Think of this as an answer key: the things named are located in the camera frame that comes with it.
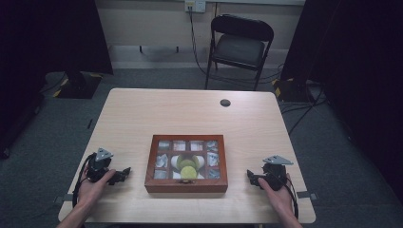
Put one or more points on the person's right hand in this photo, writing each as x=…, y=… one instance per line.
x=278, y=199

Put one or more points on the black curtain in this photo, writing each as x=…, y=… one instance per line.
x=38, y=57
x=355, y=63

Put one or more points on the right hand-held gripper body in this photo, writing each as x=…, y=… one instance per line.
x=275, y=175

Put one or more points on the set of silver packets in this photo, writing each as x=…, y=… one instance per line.
x=163, y=145

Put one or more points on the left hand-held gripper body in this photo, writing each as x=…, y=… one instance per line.
x=99, y=166

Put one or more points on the black folding chair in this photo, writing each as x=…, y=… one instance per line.
x=239, y=49

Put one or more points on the black stand base yellow stripes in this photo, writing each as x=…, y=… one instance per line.
x=290, y=90
x=77, y=88

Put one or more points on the green cup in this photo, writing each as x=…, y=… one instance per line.
x=185, y=161
x=189, y=173

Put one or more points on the grey tape strip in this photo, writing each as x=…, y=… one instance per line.
x=61, y=199
x=309, y=195

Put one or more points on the round table grommet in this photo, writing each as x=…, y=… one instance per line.
x=225, y=103

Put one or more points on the white round dish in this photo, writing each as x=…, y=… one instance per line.
x=174, y=162

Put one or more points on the person's left hand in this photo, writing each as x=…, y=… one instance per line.
x=92, y=191

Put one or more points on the brown wooden compartment box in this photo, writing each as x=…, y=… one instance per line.
x=187, y=186

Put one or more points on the white wall outlet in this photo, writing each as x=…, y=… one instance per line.
x=195, y=5

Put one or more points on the small black floor object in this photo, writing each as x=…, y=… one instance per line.
x=90, y=123

